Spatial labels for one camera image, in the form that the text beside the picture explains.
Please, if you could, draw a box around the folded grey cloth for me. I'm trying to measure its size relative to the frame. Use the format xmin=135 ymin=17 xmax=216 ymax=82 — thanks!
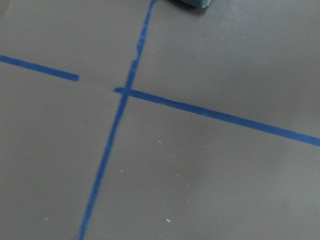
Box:
xmin=173 ymin=0 xmax=213 ymax=9

